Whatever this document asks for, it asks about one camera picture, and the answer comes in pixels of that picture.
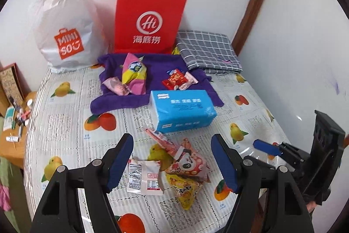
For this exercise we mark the white red packet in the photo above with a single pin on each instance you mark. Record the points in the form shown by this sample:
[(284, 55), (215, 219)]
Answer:
[(143, 177)]

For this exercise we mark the blue tissue pack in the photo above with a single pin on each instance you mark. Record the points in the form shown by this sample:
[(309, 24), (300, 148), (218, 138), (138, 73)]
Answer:
[(173, 111)]

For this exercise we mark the pink cartoon snack bag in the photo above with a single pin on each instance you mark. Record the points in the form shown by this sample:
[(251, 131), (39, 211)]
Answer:
[(188, 162)]

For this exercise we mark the yellow triangular snack pack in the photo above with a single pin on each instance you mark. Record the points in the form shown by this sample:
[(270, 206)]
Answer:
[(185, 188)]

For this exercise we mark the white Miniso plastic bag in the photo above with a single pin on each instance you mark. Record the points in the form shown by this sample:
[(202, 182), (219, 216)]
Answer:
[(68, 33)]

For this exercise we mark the grey checked folded cloth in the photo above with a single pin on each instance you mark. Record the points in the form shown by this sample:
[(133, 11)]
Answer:
[(211, 52)]

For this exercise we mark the red snack packet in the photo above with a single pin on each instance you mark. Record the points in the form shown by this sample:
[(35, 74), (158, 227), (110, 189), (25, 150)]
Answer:
[(175, 80)]

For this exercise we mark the white pink small packet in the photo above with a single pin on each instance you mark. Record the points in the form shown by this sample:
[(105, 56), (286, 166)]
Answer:
[(191, 80)]

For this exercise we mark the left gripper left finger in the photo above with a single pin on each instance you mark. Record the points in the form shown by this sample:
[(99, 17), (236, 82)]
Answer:
[(59, 210)]

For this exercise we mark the fruit pattern tablecloth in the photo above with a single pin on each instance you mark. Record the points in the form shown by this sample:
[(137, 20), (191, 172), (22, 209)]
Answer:
[(56, 129)]

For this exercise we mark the person's right hand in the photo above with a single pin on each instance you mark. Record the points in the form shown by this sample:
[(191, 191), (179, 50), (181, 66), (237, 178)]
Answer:
[(311, 206)]

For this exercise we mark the purple towel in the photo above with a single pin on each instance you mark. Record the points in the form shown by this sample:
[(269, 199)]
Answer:
[(157, 67)]

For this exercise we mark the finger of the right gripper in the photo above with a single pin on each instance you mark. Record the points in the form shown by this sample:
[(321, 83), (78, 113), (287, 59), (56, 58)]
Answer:
[(267, 148)]

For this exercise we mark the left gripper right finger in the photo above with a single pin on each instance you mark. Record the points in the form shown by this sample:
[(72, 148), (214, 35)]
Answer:
[(285, 207)]

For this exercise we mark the red paper shopping bag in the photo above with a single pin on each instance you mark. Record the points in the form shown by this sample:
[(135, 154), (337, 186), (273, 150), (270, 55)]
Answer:
[(147, 26)]

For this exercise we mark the pink small snack packet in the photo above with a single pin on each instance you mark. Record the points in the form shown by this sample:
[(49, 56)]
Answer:
[(116, 86)]

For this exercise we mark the wooden side table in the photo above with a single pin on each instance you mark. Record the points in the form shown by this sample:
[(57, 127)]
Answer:
[(13, 138)]

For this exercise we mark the pink stick snack packet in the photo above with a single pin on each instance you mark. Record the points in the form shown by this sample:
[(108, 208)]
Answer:
[(162, 141)]

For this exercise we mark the brown framed picture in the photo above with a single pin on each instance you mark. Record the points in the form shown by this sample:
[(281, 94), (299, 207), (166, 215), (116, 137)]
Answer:
[(10, 83)]

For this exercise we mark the pink yellow snack bag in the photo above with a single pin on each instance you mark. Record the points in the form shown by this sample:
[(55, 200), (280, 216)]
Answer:
[(134, 74)]

